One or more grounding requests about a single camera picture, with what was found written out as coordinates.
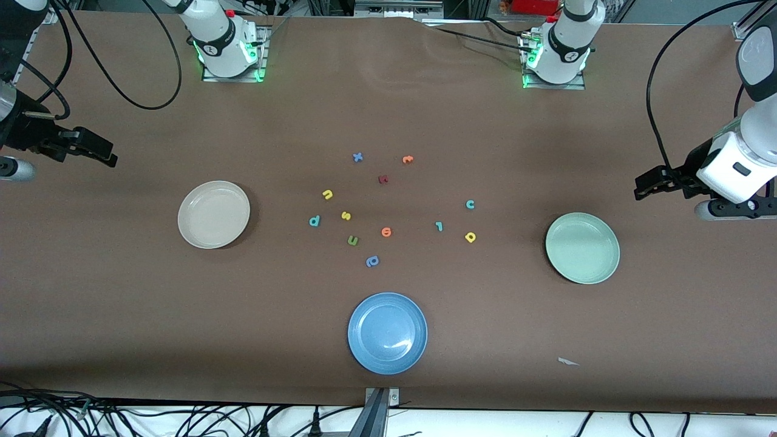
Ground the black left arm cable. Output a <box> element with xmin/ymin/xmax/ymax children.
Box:
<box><xmin>645</xmin><ymin>0</ymin><xmax>753</xmax><ymax>183</ymax></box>

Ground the aluminium frame rail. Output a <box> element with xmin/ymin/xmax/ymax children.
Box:
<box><xmin>12</xmin><ymin>7</ymin><xmax>61</xmax><ymax>83</ymax></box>

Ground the blue plate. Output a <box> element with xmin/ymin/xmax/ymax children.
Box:
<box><xmin>347</xmin><ymin>292</ymin><xmax>429</xmax><ymax>376</ymax></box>

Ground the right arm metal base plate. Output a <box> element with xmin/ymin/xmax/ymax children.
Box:
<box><xmin>202</xmin><ymin>27</ymin><xmax>268</xmax><ymax>83</ymax></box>

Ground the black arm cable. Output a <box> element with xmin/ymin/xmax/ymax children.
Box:
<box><xmin>645</xmin><ymin>0</ymin><xmax>753</xmax><ymax>183</ymax></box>
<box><xmin>0</xmin><ymin>0</ymin><xmax>183</xmax><ymax>122</ymax></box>

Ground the long black base cable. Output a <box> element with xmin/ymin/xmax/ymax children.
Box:
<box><xmin>423</xmin><ymin>24</ymin><xmax>536</xmax><ymax>54</ymax></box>

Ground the thick black floor cable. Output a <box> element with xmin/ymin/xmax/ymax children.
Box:
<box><xmin>0</xmin><ymin>381</ymin><xmax>128</xmax><ymax>437</ymax></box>

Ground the brown table cover sheet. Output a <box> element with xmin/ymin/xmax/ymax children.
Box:
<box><xmin>0</xmin><ymin>11</ymin><xmax>777</xmax><ymax>415</ymax></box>

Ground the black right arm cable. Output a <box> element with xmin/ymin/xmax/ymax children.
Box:
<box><xmin>0</xmin><ymin>0</ymin><xmax>183</xmax><ymax>122</ymax></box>

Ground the aluminium profile bracket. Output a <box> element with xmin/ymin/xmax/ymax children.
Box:
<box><xmin>349</xmin><ymin>387</ymin><xmax>400</xmax><ymax>437</ymax></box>

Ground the short black base cable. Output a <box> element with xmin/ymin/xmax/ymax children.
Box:
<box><xmin>481</xmin><ymin>17</ymin><xmax>530</xmax><ymax>38</ymax></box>

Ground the beige brown plate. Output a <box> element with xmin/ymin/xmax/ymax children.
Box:
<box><xmin>177</xmin><ymin>180</ymin><xmax>251</xmax><ymax>250</ymax></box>

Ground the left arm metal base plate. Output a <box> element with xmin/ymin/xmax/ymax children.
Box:
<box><xmin>521</xmin><ymin>36</ymin><xmax>586</xmax><ymax>90</ymax></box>

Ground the pale green plate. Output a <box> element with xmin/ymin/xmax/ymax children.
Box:
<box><xmin>545</xmin><ymin>212</ymin><xmax>621</xmax><ymax>285</ymax></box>

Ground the looped black floor cable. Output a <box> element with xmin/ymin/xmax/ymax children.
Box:
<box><xmin>173</xmin><ymin>402</ymin><xmax>256</xmax><ymax>437</ymax></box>
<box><xmin>629</xmin><ymin>412</ymin><xmax>659</xmax><ymax>437</ymax></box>

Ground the aluminium frame post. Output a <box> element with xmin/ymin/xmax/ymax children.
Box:
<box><xmin>731</xmin><ymin>0</ymin><xmax>777</xmax><ymax>42</ymax></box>

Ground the red box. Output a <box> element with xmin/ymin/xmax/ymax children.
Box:
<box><xmin>509</xmin><ymin>0</ymin><xmax>560</xmax><ymax>16</ymax></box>

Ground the grey metal box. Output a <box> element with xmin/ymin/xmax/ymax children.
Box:
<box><xmin>354</xmin><ymin>0</ymin><xmax>445</xmax><ymax>19</ymax></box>

